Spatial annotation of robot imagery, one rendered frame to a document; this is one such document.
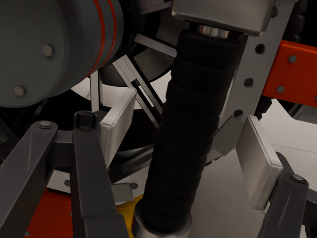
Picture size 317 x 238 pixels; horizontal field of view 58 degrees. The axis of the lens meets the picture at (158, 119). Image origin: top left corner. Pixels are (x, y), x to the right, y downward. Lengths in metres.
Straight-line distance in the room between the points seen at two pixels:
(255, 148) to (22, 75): 0.20
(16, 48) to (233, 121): 0.28
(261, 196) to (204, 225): 1.25
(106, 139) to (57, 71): 0.12
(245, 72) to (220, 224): 1.12
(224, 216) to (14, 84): 1.32
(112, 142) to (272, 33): 0.28
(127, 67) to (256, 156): 0.36
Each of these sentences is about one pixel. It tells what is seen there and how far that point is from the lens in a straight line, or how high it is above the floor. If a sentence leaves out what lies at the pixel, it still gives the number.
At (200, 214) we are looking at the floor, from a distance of 1.45.
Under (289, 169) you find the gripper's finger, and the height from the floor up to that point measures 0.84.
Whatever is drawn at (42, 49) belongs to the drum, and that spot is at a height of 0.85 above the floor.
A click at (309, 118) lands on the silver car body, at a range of 0.61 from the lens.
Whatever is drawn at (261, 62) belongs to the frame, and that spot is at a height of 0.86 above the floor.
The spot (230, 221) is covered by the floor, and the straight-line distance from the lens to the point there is 1.49.
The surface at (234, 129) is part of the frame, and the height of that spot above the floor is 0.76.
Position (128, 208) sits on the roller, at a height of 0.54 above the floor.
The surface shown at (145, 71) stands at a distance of 0.66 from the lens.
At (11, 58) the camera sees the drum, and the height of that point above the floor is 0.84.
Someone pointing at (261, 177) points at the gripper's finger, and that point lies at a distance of 0.17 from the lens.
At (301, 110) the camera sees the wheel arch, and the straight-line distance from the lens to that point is 0.60.
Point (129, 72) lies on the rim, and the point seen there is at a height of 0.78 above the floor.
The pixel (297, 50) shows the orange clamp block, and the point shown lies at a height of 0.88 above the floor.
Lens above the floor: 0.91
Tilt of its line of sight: 23 degrees down
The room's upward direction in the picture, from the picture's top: 13 degrees clockwise
